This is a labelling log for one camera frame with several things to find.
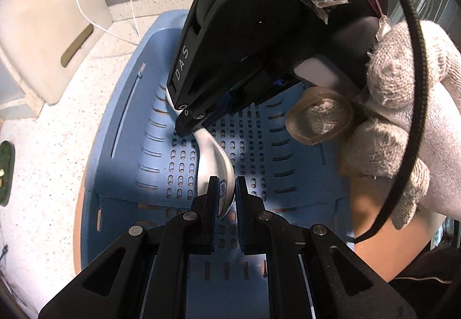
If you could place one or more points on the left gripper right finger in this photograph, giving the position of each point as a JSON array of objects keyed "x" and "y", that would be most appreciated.
[{"x": 248, "y": 207}]

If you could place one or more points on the blue plastic drain basket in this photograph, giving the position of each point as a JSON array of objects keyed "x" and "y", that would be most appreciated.
[{"x": 141, "y": 172}]

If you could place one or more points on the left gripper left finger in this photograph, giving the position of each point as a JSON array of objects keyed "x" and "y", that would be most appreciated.
[{"x": 210, "y": 216}]

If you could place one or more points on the white ceramic spoon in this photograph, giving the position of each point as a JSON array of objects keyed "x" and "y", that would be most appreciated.
[{"x": 213, "y": 161}]

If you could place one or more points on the white cutting board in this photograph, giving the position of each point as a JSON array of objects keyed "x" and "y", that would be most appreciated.
[{"x": 44, "y": 41}]

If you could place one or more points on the right white knit glove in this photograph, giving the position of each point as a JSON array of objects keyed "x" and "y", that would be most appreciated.
[{"x": 376, "y": 147}]

